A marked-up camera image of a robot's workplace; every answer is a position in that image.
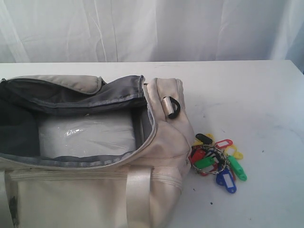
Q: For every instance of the colourful key tag bunch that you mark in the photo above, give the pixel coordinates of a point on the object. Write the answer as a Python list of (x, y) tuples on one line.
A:
[(220, 159)]

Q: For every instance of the cream duffel bag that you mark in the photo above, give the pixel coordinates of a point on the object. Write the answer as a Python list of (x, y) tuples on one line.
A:
[(138, 189)]

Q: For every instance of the white plastic-wrapped package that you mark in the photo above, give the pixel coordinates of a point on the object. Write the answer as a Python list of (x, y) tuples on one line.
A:
[(85, 136)]

